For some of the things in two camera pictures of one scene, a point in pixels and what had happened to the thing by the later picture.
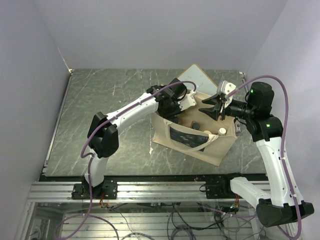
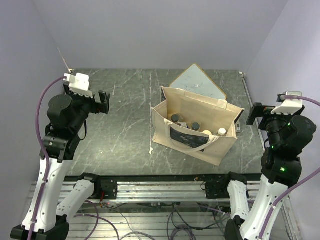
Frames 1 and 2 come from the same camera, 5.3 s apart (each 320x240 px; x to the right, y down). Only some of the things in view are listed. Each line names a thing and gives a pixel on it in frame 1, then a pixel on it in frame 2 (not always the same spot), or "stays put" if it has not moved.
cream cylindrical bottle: [207, 132] stays put
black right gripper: [215, 111] to [259, 110]
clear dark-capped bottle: [195, 125] stays put
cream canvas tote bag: [197, 133] stays put
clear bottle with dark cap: [175, 120] stays put
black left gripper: [171, 116] to [96, 106]
